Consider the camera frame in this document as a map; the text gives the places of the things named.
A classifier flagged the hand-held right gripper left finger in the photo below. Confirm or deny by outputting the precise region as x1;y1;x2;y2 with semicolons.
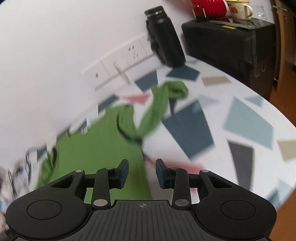
50;159;129;209

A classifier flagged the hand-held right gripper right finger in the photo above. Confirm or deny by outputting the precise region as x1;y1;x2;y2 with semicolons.
156;159;234;208

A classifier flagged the green sweater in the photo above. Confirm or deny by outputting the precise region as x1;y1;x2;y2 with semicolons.
36;81;189;202

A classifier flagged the geometric patterned sheet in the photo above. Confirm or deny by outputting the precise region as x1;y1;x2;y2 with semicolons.
0;58;296;210

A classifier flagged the black bottle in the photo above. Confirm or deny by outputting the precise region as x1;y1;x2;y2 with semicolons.
144;6;187;68

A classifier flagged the black case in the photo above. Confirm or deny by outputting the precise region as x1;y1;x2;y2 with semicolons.
181;17;282;100

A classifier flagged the brown glass bottle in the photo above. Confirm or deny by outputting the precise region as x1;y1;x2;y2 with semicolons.
191;1;207;23

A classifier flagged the red ribbed container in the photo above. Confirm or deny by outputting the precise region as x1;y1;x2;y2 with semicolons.
191;0;232;20

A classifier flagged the cream speckled mug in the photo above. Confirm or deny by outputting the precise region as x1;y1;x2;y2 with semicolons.
225;0;254;20

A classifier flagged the beige cable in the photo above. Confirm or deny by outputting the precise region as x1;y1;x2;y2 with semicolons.
113;61;130;84

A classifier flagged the white wall socket panel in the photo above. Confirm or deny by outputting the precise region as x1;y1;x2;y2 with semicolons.
82;32;158;92

